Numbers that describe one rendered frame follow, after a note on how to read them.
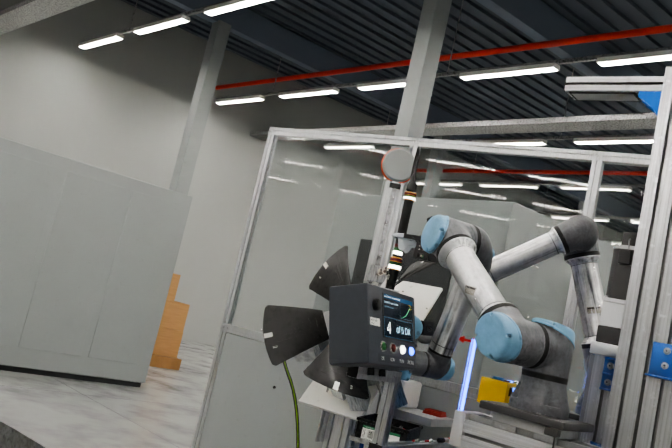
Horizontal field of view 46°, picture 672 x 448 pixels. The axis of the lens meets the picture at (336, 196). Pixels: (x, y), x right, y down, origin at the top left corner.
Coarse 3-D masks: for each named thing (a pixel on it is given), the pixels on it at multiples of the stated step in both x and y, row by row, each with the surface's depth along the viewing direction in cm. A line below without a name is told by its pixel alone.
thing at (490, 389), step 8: (480, 384) 277; (488, 384) 275; (496, 384) 274; (504, 384) 272; (512, 384) 276; (480, 392) 276; (488, 392) 274; (496, 392) 273; (504, 392) 272; (488, 400) 274; (496, 400) 272; (504, 400) 271
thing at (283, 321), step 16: (272, 320) 288; (288, 320) 286; (304, 320) 285; (320, 320) 284; (272, 336) 285; (288, 336) 284; (304, 336) 284; (320, 336) 283; (272, 352) 283; (288, 352) 283
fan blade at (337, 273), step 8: (344, 248) 308; (336, 256) 309; (344, 256) 305; (328, 264) 310; (336, 264) 305; (344, 264) 302; (320, 272) 311; (328, 272) 307; (336, 272) 302; (344, 272) 299; (312, 280) 312; (320, 280) 309; (328, 280) 305; (336, 280) 300; (344, 280) 296; (312, 288) 311; (320, 288) 307; (328, 288) 303; (328, 296) 302
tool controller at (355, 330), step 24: (336, 288) 194; (360, 288) 190; (384, 288) 198; (336, 312) 192; (360, 312) 189; (384, 312) 195; (408, 312) 206; (336, 336) 190; (360, 336) 187; (384, 336) 193; (408, 336) 204; (336, 360) 189; (360, 360) 185; (384, 360) 191; (408, 360) 202
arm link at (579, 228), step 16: (560, 224) 253; (576, 224) 251; (592, 224) 253; (544, 240) 252; (560, 240) 250; (576, 240) 250; (592, 240) 252; (496, 256) 256; (512, 256) 253; (528, 256) 252; (544, 256) 252; (496, 272) 253; (512, 272) 254
